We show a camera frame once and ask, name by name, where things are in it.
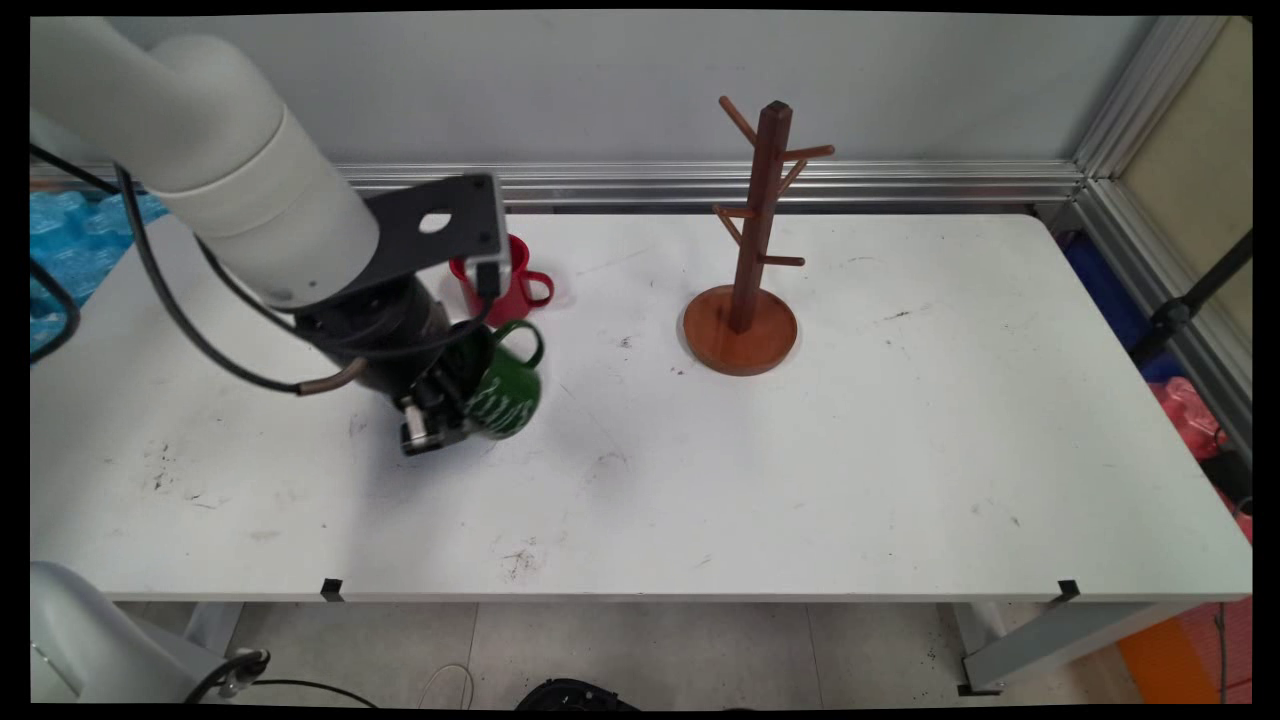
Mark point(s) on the blue bubble wrap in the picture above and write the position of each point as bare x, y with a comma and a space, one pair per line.
70, 250

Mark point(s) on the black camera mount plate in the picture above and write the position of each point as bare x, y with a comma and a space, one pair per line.
400, 235

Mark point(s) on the black table edge clip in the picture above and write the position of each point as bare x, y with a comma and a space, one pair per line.
331, 590
1068, 590

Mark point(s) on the brown wooden mug tree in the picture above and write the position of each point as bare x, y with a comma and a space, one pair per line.
742, 335

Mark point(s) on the aluminium corner frame profile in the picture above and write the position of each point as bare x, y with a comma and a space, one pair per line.
1130, 110

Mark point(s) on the red enamel mug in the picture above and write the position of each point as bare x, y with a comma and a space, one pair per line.
520, 290

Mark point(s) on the horizontal aluminium frame rail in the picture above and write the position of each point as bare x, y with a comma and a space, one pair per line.
800, 185

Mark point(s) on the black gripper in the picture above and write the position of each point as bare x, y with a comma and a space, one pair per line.
430, 375

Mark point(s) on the beige wall panel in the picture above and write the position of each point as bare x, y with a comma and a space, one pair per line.
1200, 150

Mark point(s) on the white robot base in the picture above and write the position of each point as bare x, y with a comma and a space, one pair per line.
80, 640

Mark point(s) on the black object on floor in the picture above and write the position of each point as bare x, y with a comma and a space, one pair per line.
575, 695

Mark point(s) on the grey table leg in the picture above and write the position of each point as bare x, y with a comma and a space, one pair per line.
1060, 640

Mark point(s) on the blue box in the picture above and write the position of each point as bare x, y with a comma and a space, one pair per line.
1105, 290

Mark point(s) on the orange floor item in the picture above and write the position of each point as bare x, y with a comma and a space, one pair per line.
1165, 660

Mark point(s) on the green mug with white print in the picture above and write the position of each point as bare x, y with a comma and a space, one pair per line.
510, 395

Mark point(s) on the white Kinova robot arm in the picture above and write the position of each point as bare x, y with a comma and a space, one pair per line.
200, 150

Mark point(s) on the red plastic bag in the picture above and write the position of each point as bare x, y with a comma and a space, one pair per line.
1190, 415

